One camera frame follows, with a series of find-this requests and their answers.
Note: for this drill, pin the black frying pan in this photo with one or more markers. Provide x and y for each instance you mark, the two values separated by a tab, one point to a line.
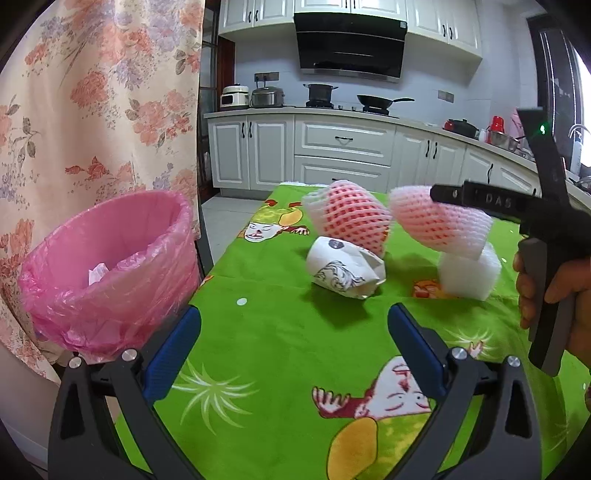
376	100

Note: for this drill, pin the pink bottle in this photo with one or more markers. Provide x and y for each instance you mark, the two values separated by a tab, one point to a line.
517	122

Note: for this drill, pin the brown glass door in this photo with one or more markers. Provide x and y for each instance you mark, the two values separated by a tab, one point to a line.
221	92

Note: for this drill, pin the red and black pot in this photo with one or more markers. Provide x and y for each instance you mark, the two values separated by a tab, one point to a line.
461	128

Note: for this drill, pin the metal faucet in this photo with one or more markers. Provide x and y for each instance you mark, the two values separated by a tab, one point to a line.
577	134

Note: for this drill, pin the grey wall socket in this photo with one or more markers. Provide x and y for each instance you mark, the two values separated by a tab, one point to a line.
266	76
445	95

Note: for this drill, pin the white upper kitchen cabinets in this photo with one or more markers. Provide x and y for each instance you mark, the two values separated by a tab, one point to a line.
258	14

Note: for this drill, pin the silver pressure cooker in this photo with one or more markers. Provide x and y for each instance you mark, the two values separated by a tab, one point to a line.
268	96

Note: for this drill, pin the white rice cooker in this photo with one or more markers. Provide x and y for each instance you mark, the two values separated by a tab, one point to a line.
234	98

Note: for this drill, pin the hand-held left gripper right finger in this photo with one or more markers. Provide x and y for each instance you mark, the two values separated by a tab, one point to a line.
411	341

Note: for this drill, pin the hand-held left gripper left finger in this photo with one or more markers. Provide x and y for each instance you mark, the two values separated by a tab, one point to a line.
175	350

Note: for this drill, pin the pink bin with pink bag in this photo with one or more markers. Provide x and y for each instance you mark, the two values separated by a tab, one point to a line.
115	286

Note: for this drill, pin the pink foam fruit net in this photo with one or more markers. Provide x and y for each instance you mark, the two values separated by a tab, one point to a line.
425	221
351	212

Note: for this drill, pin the white foam block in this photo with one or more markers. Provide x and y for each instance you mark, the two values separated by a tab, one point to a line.
471	274

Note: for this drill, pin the white lower kitchen cabinets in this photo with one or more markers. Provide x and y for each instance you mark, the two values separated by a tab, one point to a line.
272	147

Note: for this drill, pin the white kitchen cabinets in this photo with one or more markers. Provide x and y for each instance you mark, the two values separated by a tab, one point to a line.
272	147
258	14

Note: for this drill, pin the crushed white paper cup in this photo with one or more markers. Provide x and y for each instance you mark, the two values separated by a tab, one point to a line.
341	267

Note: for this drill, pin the red kettle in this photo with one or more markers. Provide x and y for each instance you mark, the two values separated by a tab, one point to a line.
497	123

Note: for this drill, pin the floral curtain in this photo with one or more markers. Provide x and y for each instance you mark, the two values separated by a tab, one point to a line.
92	92

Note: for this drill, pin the black range hood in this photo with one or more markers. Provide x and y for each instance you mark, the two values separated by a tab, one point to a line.
351	46

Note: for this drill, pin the black window frame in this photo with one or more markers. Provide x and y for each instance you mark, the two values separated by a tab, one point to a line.
551	69

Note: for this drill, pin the person's right hand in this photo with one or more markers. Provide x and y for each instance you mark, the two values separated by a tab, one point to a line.
579	314

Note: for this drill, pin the green cartoon tablecloth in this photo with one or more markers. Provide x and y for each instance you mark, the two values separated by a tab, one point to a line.
286	346

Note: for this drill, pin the black cooking pot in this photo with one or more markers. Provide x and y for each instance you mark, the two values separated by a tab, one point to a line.
320	94

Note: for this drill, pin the gas stove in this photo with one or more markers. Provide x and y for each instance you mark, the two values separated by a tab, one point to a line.
346	110

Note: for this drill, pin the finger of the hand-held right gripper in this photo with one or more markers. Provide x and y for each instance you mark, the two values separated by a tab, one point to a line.
489	199

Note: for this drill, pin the steel bowl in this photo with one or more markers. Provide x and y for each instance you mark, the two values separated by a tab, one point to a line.
504	141

